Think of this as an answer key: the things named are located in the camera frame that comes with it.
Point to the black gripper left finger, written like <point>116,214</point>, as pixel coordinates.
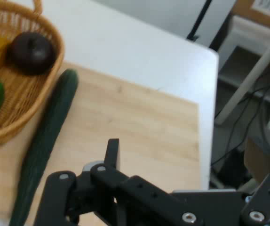
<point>106,188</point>

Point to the dark green cucumber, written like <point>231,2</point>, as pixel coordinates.
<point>50,131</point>

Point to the small brown cardboard box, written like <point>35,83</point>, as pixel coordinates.
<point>257,160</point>

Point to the light wooden cutting board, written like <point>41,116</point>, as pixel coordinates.
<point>137,122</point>

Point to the white slanted furniture leg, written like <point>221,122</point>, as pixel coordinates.
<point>243,87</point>

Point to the dark purple eggplant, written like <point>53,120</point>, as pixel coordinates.
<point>31,54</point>

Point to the brown cardboard box with label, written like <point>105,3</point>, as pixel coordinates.
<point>243,11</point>

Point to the black tripod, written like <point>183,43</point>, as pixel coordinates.
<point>199,18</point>

